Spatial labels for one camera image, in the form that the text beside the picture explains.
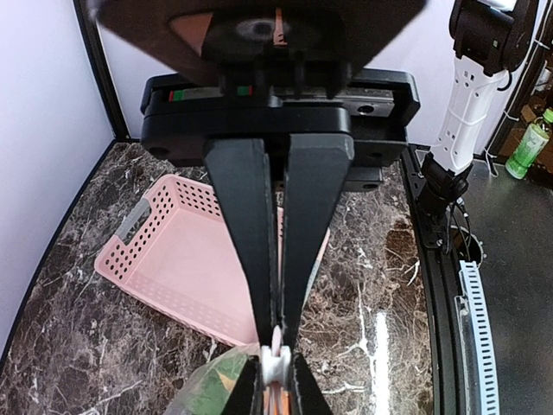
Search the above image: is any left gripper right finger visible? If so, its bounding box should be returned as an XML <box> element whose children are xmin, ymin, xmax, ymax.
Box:
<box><xmin>287</xmin><ymin>354</ymin><xmax>333</xmax><ymax>415</ymax></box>

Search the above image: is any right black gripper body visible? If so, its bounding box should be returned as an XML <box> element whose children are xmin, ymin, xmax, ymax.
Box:
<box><xmin>140</xmin><ymin>71</ymin><xmax>420</xmax><ymax>192</ymax></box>

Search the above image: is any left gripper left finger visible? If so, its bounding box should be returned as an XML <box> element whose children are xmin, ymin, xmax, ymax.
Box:
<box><xmin>226</xmin><ymin>356</ymin><xmax>264</xmax><ymax>415</ymax></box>

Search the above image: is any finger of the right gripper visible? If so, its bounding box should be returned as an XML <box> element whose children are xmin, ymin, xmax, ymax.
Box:
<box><xmin>203</xmin><ymin>138</ymin><xmax>277</xmax><ymax>346</ymax></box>
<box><xmin>282</xmin><ymin>134</ymin><xmax>354</xmax><ymax>342</ymax></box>

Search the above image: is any clear zip top bag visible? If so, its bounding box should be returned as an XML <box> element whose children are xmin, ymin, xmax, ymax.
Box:
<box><xmin>165</xmin><ymin>326</ymin><xmax>292</xmax><ymax>414</ymax></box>

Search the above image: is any pink plastic basket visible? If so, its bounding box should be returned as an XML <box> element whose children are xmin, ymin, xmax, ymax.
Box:
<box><xmin>93</xmin><ymin>174</ymin><xmax>332</xmax><ymax>347</ymax></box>

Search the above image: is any green drink bottle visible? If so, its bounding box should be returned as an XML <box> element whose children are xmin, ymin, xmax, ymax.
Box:
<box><xmin>505</xmin><ymin>108</ymin><xmax>552</xmax><ymax>180</ymax></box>

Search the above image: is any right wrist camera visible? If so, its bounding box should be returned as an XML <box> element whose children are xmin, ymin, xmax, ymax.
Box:
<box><xmin>86</xmin><ymin>1</ymin><xmax>426</xmax><ymax>98</ymax></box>

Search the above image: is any left black frame post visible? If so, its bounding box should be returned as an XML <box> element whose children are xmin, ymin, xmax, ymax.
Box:
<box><xmin>72</xmin><ymin>0</ymin><xmax>131</xmax><ymax>142</ymax></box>

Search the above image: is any black front rail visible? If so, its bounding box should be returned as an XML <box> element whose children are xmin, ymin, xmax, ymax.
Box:
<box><xmin>400</xmin><ymin>146</ymin><xmax>467</xmax><ymax>414</ymax></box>

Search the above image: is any white slotted cable duct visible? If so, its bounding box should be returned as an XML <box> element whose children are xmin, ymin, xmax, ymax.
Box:
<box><xmin>454</xmin><ymin>260</ymin><xmax>500</xmax><ymax>414</ymax></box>

